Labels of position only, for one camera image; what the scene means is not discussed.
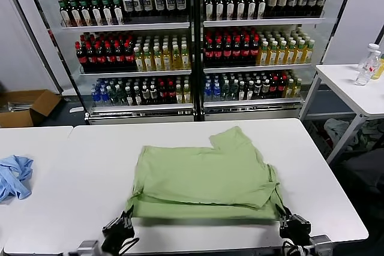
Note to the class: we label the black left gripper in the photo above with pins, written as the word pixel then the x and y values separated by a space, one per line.
pixel 117 233

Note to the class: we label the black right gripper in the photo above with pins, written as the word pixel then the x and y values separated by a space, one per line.
pixel 295 229

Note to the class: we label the light green t-shirt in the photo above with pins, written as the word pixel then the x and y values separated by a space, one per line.
pixel 204 178

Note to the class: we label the dark mesh storage basket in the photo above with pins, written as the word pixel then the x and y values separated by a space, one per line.
pixel 319 139

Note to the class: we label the dark grey bulky object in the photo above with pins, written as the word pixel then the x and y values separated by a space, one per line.
pixel 360 178

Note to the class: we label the grey white cloth heap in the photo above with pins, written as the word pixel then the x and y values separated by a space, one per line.
pixel 339 133

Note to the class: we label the grey green cloth heap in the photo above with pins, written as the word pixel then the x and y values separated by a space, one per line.
pixel 372 136

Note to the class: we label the light blue crumpled cloth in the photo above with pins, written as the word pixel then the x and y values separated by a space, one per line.
pixel 15 178

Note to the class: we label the white paper scrap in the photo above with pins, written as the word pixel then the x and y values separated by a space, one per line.
pixel 76 109

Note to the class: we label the green tinted water bottle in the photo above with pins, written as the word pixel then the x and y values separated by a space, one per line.
pixel 233 91
pixel 121 96
pixel 225 91
pixel 113 96

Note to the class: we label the dark drink bottle white cap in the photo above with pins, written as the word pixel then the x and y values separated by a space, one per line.
pixel 154 96
pixel 146 96
pixel 138 96
pixel 241 91
pixel 265 90
pixel 129 96
pixel 249 91
pixel 257 91

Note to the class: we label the blue label water bottle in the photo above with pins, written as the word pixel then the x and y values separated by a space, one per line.
pixel 96 96
pixel 208 91
pixel 105 96
pixel 217 91

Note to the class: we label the pale yellow juice bottle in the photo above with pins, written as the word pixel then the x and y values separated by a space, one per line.
pixel 289 89
pixel 187 94
pixel 297 88
pixel 179 94

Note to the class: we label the red cap cola bottle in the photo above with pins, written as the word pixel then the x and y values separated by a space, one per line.
pixel 273 89
pixel 110 57
pixel 227 53
pixel 209 53
pixel 129 57
pixel 171 94
pixel 237 53
pixel 246 52
pixel 81 58
pixel 119 57
pixel 218 53
pixel 281 88
pixel 255 52
pixel 100 57
pixel 163 94
pixel 91 58

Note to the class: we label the white side table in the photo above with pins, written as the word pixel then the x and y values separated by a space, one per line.
pixel 345 88

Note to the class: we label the open cardboard box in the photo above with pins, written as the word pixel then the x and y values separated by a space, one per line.
pixel 39 103

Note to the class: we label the metal rods bundle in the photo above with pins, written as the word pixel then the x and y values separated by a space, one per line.
pixel 18 105

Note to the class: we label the yellow juice bottle green label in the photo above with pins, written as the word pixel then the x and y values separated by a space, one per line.
pixel 263 53
pixel 139 59
pixel 290 53
pixel 148 59
pixel 272 53
pixel 176 58
pixel 308 51
pixel 299 52
pixel 166 58
pixel 281 53
pixel 157 59
pixel 185 57

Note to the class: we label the clear bottle red label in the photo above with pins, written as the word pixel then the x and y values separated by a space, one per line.
pixel 364 73

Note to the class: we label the yellow drink bottle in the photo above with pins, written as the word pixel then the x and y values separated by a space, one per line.
pixel 379 68

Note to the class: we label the clear bottle white cap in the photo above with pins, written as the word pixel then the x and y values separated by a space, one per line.
pixel 373 48

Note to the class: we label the white drinks display cabinet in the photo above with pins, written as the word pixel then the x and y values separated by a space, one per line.
pixel 135 26
pixel 264 22

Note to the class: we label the green cap dark tea bottle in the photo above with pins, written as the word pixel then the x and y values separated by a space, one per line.
pixel 210 5
pixel 106 11
pixel 64 13
pixel 85 12
pixel 251 4
pixel 230 5
pixel 96 12
pixel 117 10
pixel 220 5
pixel 74 13
pixel 262 4
pixel 241 5

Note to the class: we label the dark bottle beige label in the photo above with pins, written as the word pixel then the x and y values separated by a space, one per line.
pixel 282 0
pixel 272 1

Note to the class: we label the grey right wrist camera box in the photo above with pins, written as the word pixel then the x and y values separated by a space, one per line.
pixel 321 242

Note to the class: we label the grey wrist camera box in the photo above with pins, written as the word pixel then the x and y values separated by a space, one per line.
pixel 321 242
pixel 88 247

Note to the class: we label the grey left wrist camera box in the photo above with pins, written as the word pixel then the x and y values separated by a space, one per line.
pixel 88 247

